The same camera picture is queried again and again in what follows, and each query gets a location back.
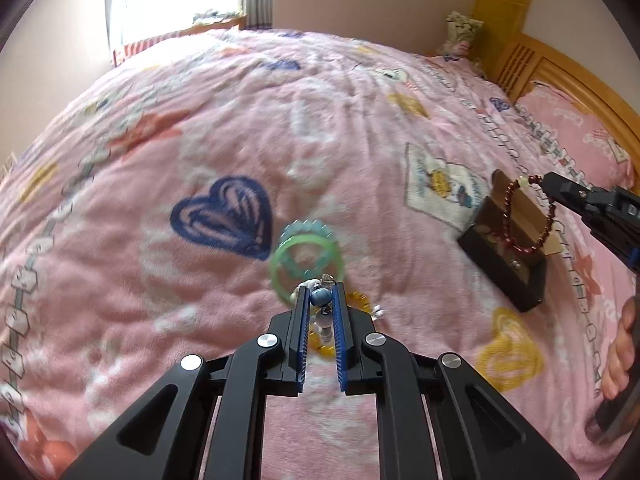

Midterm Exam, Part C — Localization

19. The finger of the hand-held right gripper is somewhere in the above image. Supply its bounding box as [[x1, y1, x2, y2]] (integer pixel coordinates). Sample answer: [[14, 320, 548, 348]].
[[542, 172, 601, 212]]

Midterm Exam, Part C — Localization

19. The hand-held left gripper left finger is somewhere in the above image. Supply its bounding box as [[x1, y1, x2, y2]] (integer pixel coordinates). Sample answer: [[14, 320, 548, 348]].
[[60, 287, 313, 480]]

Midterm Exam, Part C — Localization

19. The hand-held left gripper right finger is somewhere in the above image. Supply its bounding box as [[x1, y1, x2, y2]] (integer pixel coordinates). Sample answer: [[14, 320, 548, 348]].
[[331, 281, 581, 480]]

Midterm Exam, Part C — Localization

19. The yellow bead bracelet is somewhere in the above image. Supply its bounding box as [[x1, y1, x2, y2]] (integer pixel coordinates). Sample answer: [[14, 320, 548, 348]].
[[307, 290, 377, 359]]

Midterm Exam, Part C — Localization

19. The blue and white bead bracelet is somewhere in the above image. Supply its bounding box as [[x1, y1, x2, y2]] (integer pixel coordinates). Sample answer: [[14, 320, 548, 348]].
[[295, 275, 336, 347]]

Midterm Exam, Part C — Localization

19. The green jade bangle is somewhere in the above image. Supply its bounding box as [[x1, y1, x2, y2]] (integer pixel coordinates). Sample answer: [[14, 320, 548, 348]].
[[268, 240, 346, 306]]

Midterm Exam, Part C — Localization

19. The dark red bead bracelet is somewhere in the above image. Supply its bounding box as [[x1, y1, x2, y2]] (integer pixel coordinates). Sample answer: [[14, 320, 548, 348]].
[[502, 174, 558, 257]]

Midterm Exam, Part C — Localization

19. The black cardboard jewelry box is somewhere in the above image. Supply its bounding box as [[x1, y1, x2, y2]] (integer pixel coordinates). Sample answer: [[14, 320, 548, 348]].
[[457, 169, 565, 313]]

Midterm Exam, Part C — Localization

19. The teal bead bracelet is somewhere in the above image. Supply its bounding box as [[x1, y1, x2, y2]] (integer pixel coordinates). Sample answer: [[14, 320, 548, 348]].
[[277, 219, 336, 281]]

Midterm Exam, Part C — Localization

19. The person's right hand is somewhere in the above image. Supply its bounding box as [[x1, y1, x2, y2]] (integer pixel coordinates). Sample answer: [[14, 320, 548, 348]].
[[600, 296, 638, 402]]

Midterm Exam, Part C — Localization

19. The pink printed pillow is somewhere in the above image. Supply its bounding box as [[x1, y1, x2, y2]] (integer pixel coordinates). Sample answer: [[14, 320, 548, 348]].
[[515, 80, 638, 191]]

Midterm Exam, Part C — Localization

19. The wooden headboard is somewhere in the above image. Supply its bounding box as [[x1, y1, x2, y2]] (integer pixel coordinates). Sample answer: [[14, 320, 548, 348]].
[[492, 32, 640, 161]]

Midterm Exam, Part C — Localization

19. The flower bouquet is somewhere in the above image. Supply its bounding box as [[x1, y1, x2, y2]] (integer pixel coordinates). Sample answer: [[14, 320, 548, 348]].
[[435, 10, 485, 58]]

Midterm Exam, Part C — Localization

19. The yellow wooden column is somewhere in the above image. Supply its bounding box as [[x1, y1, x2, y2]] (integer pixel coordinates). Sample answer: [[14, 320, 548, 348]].
[[470, 0, 542, 56]]

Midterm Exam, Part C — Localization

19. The small wooden table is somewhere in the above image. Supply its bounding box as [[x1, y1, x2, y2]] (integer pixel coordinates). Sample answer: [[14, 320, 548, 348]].
[[189, 10, 247, 37]]

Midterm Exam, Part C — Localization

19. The red striped cloth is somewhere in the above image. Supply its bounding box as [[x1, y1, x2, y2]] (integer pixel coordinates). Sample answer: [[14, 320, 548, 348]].
[[112, 34, 168, 67]]

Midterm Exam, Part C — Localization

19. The grey window curtain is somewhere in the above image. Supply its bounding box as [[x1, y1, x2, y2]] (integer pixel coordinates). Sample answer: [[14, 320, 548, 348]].
[[104, 0, 126, 67]]

